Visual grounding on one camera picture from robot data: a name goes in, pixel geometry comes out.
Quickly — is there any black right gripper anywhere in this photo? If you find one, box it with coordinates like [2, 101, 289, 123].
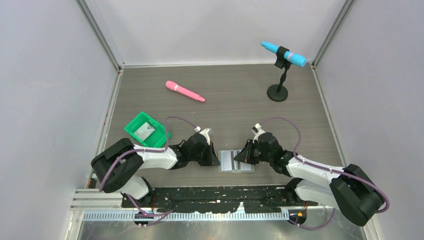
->
[234, 139, 273, 165]

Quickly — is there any white magnetic stripe card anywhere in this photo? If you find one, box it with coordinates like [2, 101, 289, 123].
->
[221, 150, 248, 171]

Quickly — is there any grey card holder wallet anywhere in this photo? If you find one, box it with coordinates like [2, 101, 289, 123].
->
[218, 150, 255, 173]

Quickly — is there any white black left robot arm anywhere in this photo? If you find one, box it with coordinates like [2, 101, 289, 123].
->
[90, 130, 221, 207]

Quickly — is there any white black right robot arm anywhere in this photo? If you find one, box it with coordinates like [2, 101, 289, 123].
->
[233, 132, 387, 227]

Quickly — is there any silver card in bin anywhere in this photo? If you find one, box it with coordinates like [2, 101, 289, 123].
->
[133, 122, 155, 141]

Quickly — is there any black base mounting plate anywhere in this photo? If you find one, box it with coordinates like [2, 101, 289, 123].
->
[138, 185, 305, 214]

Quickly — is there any black microphone stand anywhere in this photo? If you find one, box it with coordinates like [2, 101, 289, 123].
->
[266, 64, 292, 102]

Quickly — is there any green plastic bin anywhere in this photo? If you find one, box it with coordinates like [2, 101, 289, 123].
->
[124, 111, 171, 148]

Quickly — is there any pink toy microphone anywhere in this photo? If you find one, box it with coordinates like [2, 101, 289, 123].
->
[165, 80, 206, 103]

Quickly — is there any blue toy microphone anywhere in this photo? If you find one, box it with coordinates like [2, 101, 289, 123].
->
[261, 41, 307, 69]

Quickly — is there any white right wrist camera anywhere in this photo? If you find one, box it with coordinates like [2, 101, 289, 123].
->
[252, 123, 265, 142]

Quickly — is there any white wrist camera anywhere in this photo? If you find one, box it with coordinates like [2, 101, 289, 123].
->
[194, 126, 212, 145]
[252, 123, 265, 142]

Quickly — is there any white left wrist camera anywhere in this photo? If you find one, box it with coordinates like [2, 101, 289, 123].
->
[194, 126, 212, 145]

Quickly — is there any aluminium front rail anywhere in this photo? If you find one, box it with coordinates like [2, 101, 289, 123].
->
[70, 189, 303, 223]

